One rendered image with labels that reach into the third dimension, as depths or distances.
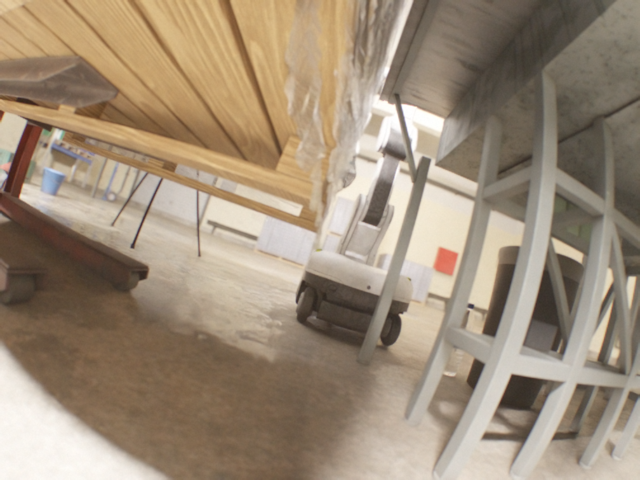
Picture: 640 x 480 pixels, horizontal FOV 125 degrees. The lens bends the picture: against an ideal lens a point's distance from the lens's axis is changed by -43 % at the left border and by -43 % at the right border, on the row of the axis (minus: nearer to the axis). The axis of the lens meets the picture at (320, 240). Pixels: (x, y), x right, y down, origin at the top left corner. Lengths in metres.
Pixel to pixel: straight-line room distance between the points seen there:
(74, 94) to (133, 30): 0.44
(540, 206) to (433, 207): 9.47
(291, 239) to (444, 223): 5.18
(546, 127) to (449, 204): 9.68
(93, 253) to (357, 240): 1.38
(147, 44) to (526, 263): 0.65
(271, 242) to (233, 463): 7.21
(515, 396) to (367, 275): 0.81
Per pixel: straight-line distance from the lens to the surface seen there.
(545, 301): 1.17
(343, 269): 1.28
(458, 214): 10.32
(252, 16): 0.31
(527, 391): 1.24
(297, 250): 7.42
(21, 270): 0.69
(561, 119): 0.83
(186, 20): 0.36
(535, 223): 0.52
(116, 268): 1.00
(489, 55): 1.04
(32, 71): 0.80
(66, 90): 0.90
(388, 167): 1.70
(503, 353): 0.50
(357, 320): 1.29
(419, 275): 7.86
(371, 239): 1.74
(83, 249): 1.12
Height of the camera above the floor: 0.31
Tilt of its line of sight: 4 degrees up
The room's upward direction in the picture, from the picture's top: 18 degrees clockwise
